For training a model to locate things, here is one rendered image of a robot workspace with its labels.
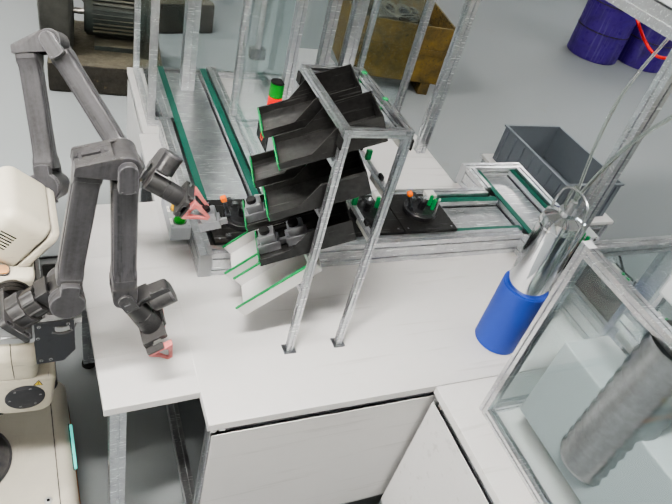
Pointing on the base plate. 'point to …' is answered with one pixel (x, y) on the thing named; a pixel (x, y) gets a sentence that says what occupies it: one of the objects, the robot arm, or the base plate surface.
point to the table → (152, 384)
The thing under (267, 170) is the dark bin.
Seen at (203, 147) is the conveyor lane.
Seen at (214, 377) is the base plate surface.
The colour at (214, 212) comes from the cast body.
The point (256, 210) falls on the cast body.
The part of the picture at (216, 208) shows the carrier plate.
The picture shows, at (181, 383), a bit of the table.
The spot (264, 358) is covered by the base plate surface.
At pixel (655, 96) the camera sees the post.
